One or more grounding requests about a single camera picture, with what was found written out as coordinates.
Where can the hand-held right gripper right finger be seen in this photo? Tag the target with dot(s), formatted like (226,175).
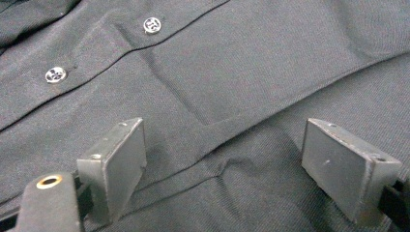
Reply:
(341,174)

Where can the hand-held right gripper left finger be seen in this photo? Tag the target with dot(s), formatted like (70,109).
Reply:
(119,170)

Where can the black button-up shirt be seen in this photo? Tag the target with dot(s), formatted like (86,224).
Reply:
(225,80)

